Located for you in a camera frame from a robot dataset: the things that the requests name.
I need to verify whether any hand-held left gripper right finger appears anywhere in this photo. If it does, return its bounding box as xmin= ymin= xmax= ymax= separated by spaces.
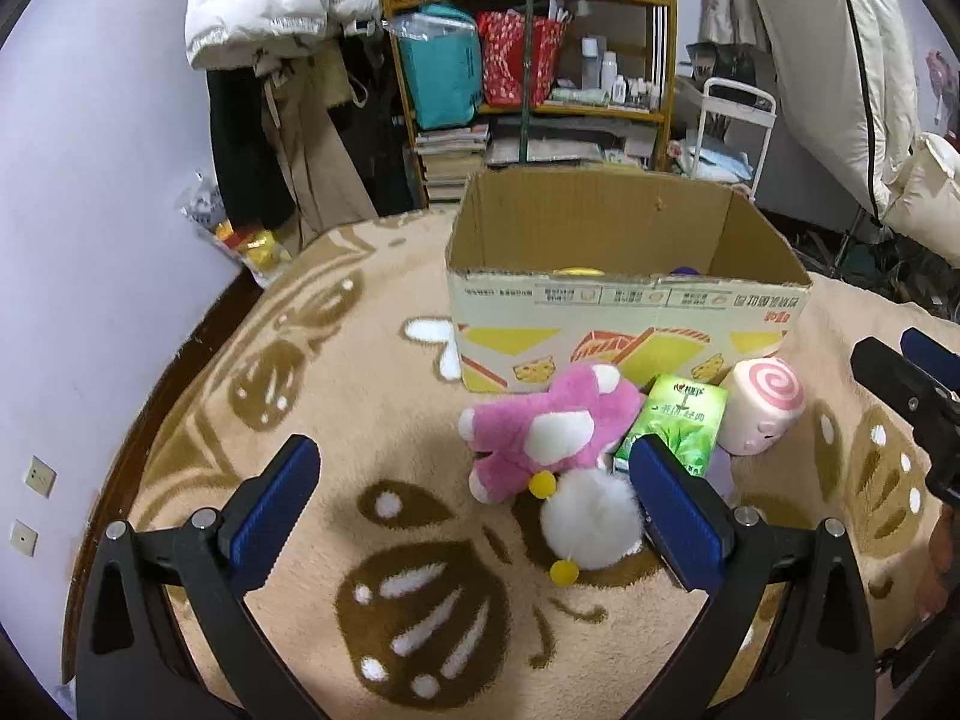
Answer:
xmin=628 ymin=433 xmax=878 ymax=720

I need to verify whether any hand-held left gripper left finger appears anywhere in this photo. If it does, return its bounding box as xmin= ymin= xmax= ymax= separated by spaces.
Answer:
xmin=75 ymin=433 xmax=323 ymax=720

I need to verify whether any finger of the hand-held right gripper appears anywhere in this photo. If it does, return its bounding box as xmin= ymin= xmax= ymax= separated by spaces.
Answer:
xmin=901 ymin=328 xmax=960 ymax=392
xmin=851 ymin=337 xmax=960 ymax=427

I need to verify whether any light purple plush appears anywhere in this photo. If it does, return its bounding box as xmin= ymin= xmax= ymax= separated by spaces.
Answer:
xmin=705 ymin=446 xmax=740 ymax=507

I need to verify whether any white fluffy plush ball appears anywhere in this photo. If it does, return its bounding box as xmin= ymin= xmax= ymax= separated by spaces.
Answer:
xmin=529 ymin=469 xmax=647 ymax=588

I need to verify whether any green tissue pack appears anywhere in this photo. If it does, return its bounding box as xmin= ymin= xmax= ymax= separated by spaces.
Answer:
xmin=613 ymin=375 xmax=730 ymax=479

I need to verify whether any pink swirl roll plush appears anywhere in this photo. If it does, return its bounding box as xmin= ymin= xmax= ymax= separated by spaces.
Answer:
xmin=718 ymin=358 xmax=809 ymax=457

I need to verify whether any pink plush toy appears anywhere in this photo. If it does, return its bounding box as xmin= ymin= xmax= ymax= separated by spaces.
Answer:
xmin=457 ymin=362 xmax=647 ymax=503

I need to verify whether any printed cardboard box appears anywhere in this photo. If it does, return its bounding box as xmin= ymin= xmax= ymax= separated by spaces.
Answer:
xmin=445 ymin=169 xmax=813 ymax=396

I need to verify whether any person's right hand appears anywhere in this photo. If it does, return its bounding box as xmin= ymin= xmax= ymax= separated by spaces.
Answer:
xmin=921 ymin=506 xmax=960 ymax=620

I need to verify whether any beige printed blanket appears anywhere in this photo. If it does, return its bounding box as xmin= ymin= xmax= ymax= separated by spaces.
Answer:
xmin=124 ymin=214 xmax=960 ymax=720

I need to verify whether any chair base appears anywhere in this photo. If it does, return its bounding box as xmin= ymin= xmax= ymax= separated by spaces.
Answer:
xmin=795 ymin=208 xmax=905 ymax=280

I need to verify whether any plastic bag of snacks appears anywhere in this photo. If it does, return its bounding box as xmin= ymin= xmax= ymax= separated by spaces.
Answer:
xmin=176 ymin=169 xmax=295 ymax=290

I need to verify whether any white cart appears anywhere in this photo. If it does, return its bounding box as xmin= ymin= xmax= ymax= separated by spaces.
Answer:
xmin=667 ymin=77 xmax=777 ymax=203

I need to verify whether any beige trench coat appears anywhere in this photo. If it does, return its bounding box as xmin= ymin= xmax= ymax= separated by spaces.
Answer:
xmin=253 ymin=41 xmax=380 ymax=252

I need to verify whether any black bag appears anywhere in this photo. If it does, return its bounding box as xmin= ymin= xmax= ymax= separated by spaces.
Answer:
xmin=686 ymin=41 xmax=740 ymax=80

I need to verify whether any black coat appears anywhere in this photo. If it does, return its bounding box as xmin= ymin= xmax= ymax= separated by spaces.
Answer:
xmin=206 ymin=67 xmax=301 ymax=232

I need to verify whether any stack of books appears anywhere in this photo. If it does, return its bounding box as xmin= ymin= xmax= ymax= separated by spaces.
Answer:
xmin=415 ymin=124 xmax=492 ymax=203

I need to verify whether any stack of papers and magazines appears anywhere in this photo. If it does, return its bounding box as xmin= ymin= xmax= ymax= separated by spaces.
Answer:
xmin=484 ymin=116 xmax=661 ymax=170

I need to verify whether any row of toiletry bottles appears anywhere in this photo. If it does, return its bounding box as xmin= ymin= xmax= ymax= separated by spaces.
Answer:
xmin=580 ymin=36 xmax=665 ymax=110

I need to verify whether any green pole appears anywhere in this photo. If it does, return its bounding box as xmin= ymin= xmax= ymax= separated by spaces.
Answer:
xmin=517 ymin=0 xmax=538 ymax=166

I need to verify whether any teal bag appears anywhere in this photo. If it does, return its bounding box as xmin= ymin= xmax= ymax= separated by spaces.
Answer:
xmin=396 ymin=6 xmax=485 ymax=130

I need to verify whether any red gift bag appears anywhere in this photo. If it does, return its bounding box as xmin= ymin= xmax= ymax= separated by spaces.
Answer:
xmin=477 ymin=10 xmax=567 ymax=107

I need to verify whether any white puffer jacket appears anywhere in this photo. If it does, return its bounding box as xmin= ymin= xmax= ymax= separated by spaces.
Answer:
xmin=184 ymin=0 xmax=383 ymax=73

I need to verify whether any pink wall sticker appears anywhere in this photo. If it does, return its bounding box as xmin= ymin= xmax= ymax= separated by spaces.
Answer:
xmin=926 ymin=51 xmax=960 ymax=130

